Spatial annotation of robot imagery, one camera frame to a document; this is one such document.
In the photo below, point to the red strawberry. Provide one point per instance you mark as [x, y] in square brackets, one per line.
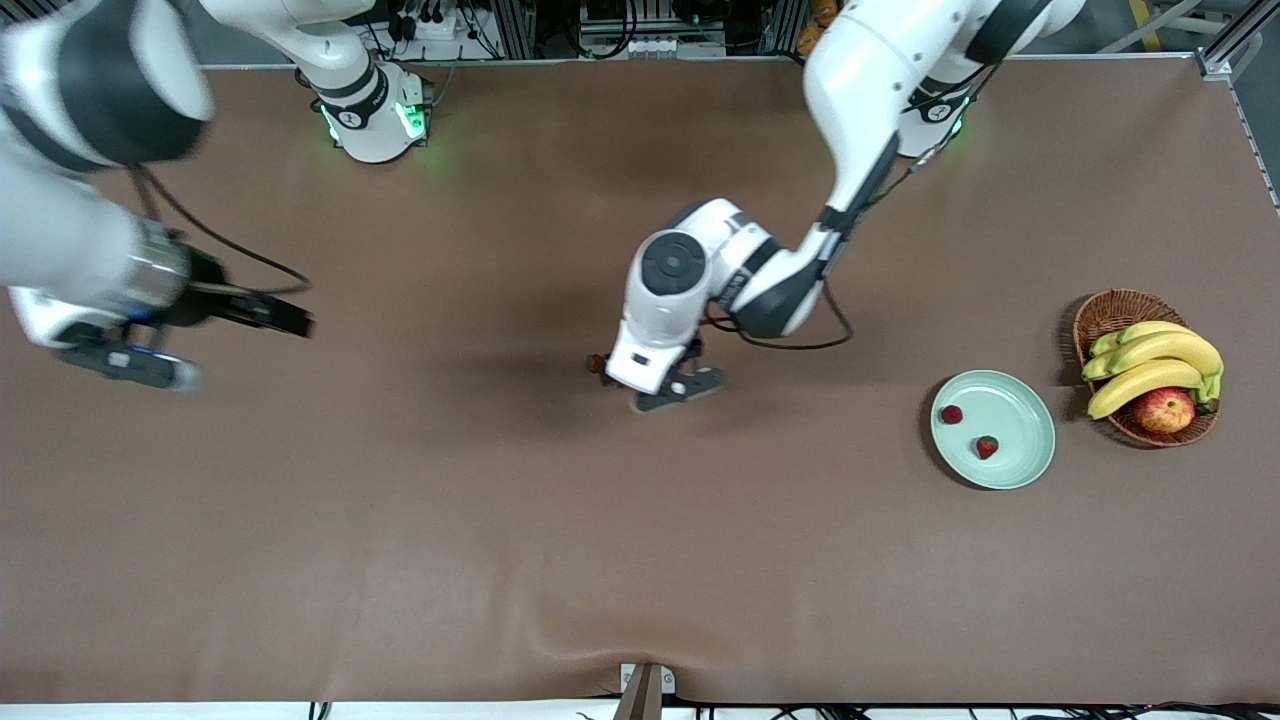
[951, 414]
[987, 447]
[597, 363]

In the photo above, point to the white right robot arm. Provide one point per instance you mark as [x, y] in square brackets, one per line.
[100, 80]

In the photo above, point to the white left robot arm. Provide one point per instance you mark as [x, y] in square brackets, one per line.
[870, 70]

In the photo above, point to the light green round plate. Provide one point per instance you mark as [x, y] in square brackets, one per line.
[1010, 410]

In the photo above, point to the brown table cloth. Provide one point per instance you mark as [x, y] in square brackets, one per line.
[640, 550]

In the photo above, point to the white terminal strip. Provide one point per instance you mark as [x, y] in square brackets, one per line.
[660, 45]

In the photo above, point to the white power strip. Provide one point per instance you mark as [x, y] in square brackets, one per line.
[425, 25]

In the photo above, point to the metal table clamp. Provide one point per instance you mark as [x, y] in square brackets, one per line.
[645, 690]

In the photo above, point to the yellow banana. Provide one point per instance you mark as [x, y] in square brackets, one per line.
[1165, 350]
[1103, 344]
[1150, 328]
[1095, 368]
[1140, 385]

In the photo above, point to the brown wicker basket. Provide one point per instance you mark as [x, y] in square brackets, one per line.
[1110, 310]

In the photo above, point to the red yellow apple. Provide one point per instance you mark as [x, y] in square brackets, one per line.
[1163, 410]

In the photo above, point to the aluminium corner profile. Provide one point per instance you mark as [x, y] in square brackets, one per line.
[1215, 65]

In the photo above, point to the aluminium frame post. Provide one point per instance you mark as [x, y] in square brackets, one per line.
[518, 25]

